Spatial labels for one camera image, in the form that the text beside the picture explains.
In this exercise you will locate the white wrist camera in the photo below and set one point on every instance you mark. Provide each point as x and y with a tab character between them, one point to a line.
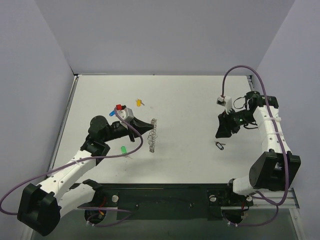
226	102
124	112

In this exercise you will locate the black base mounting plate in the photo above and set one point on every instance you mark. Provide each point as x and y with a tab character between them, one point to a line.
168	201

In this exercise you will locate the black tag with white label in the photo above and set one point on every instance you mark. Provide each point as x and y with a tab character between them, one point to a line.
219	145

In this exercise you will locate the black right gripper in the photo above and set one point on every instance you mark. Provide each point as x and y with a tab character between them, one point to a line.
225	124

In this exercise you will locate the aluminium front frame rail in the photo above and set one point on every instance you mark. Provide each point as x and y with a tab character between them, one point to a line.
85	196

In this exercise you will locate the key with green tag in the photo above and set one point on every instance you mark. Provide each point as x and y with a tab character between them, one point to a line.
124	151

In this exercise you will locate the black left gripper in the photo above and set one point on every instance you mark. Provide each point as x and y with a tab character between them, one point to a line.
133	127

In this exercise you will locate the key with yellow tag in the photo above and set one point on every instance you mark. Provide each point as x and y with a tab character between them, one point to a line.
139	102

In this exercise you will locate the metal key ring disc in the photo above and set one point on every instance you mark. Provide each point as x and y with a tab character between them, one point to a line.
152	136

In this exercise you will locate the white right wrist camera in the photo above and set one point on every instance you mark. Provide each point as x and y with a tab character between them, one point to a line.
226	102

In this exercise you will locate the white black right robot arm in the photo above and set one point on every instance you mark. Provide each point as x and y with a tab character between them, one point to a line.
276	168

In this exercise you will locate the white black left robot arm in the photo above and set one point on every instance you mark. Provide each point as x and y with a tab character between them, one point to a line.
39	205

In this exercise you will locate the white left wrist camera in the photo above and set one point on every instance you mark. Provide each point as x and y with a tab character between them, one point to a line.
124	112

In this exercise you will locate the key with blue tag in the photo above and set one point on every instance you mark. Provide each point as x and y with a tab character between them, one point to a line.
113	113

